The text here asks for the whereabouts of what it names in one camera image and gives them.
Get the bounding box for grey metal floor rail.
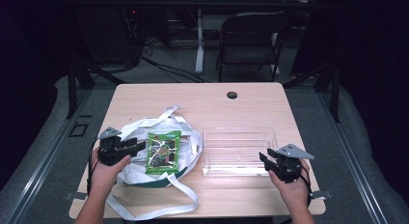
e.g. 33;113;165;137
316;88;391;224
3;88;95;224

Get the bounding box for black folding chair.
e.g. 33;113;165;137
215;11;292;83

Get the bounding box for green snack packet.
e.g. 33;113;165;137
145;130;183;176

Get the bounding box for black floor cables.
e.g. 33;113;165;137
140;37;210;84

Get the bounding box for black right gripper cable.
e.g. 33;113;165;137
298;165;314;209

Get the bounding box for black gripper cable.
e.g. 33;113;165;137
298;165;314;209
86;139;101;197

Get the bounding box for person's left hand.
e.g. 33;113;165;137
90;148;132;199

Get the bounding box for white desk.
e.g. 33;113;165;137
176;0;319;74

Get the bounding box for dark equipment with red light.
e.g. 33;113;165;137
80;5;144;67

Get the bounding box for grey table bracket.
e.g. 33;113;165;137
64;191;88;201
310;189;334;200

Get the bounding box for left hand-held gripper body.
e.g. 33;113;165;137
96;126;139;167

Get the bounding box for person's right hand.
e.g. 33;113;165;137
268;159;312;212

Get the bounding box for clear plastic container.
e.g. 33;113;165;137
202;126;280;179

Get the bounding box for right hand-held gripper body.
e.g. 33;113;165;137
265;143;315;183

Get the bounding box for black metal stand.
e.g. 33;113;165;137
66;59;127;121
283;60;341;124

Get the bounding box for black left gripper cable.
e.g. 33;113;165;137
86;139;101;197

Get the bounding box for white tote bag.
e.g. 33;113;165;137
105;104;204;222

